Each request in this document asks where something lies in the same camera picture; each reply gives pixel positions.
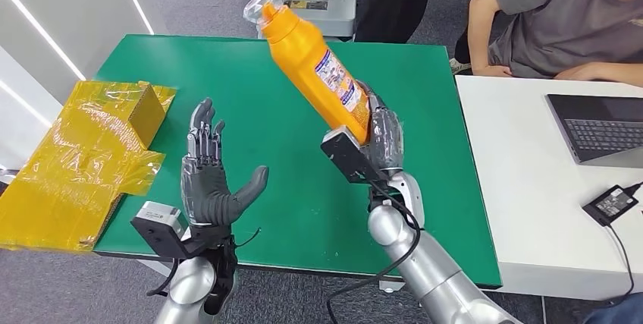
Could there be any long black adapter cable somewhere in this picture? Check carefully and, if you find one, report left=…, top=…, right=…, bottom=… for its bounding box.
left=598, top=223, right=635, bottom=310

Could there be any black power adapter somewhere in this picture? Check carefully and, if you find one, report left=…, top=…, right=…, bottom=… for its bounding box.
left=582, top=184, right=640, bottom=227

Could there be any thin black wire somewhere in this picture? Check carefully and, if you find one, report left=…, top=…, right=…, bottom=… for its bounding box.
left=231, top=227, right=262, bottom=248

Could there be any dark grey laptop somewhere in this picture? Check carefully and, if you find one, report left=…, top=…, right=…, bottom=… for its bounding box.
left=545, top=93, right=643, bottom=168

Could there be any yellow taped cardboard box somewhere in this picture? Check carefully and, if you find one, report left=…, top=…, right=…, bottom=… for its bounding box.
left=0, top=80, right=177, bottom=254

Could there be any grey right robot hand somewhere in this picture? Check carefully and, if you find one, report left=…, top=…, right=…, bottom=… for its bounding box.
left=357, top=79, right=406, bottom=172

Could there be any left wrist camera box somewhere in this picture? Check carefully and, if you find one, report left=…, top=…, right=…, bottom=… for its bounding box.
left=130, top=200, right=190, bottom=260

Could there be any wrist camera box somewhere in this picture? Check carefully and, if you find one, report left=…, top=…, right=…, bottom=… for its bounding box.
left=320, top=126, right=385, bottom=185
left=130, top=200, right=190, bottom=260

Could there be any person's knee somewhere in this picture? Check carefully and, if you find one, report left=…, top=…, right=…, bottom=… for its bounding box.
left=582, top=291, right=643, bottom=324

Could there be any orange plastic bottle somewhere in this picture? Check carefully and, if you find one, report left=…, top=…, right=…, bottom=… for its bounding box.
left=243, top=0, right=373, bottom=144

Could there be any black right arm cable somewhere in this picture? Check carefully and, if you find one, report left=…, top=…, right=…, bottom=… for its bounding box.
left=326, top=181, right=422, bottom=324

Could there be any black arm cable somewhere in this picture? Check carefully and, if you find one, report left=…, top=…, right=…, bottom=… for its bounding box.
left=146, top=259, right=179, bottom=297
left=326, top=181, right=422, bottom=324

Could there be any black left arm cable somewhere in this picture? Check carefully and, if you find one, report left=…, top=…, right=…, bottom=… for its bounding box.
left=146, top=259, right=179, bottom=297

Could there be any seated person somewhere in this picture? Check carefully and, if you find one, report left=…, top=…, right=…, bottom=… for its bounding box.
left=449, top=0, right=643, bottom=87

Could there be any standing person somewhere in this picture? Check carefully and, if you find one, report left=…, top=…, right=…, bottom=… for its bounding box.
left=353, top=0, right=442, bottom=44

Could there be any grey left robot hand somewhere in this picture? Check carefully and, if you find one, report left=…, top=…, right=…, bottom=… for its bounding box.
left=180, top=98, right=270, bottom=227

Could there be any grey machine base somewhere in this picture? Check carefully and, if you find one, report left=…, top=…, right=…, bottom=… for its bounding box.
left=253, top=0, right=360, bottom=41

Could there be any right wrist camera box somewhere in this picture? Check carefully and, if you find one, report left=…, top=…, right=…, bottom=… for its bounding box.
left=320, top=126, right=385, bottom=185

